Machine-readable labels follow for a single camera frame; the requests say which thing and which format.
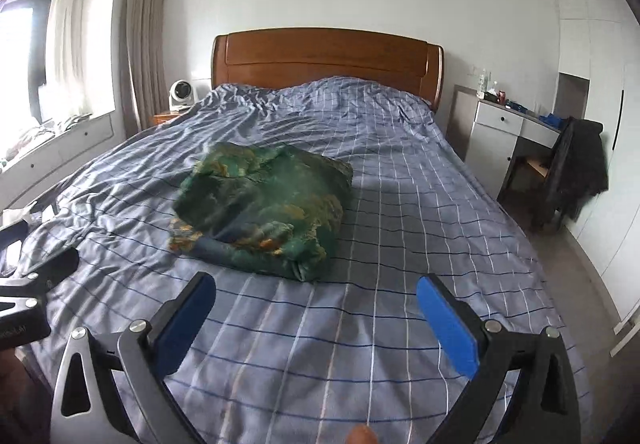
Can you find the green patterned silk jacket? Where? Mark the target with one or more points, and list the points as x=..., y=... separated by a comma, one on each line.
x=260, y=204

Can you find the wooden seat chair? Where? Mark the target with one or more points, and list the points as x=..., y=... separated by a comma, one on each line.
x=532, y=167

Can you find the white metal frame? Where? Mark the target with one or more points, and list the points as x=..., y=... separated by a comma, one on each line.
x=627, y=324

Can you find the white plastic bag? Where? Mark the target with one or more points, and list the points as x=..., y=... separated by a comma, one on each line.
x=20, y=215

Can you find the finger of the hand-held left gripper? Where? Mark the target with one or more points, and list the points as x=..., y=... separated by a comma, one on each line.
x=10, y=229
x=60, y=264

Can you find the blue box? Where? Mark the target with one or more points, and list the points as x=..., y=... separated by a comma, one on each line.
x=550, y=120

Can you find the pile of clothes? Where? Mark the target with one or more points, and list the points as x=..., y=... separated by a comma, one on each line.
x=30, y=137

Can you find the wooden bed headboard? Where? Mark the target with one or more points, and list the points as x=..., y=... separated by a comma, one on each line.
x=325, y=54

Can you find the wooden nightstand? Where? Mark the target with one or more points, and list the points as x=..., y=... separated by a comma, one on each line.
x=167, y=118

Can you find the white wardrobe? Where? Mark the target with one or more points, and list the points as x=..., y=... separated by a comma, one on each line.
x=590, y=49

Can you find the dark jacket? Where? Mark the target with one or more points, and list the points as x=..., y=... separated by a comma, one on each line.
x=575, y=164

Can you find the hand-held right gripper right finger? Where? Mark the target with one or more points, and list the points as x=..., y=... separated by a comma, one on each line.
x=450, y=329

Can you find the white low window cabinet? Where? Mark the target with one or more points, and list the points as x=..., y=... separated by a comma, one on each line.
x=75, y=147

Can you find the dark framed window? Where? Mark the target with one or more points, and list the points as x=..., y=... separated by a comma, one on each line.
x=20, y=49

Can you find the clear bottle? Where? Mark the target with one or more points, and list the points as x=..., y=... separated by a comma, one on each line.
x=483, y=82

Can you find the white desk fan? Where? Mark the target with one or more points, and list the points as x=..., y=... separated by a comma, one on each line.
x=182, y=94

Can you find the white desk with drawers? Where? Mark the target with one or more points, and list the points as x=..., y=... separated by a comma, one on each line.
x=495, y=124

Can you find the beige curtain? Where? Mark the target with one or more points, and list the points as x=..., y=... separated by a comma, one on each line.
x=145, y=24

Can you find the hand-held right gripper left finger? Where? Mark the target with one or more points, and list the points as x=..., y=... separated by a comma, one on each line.
x=185, y=319

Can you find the white sheer curtain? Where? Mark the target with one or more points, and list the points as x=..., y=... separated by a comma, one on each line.
x=67, y=49

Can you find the blue checked duvet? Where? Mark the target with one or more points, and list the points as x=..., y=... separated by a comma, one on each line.
x=400, y=224

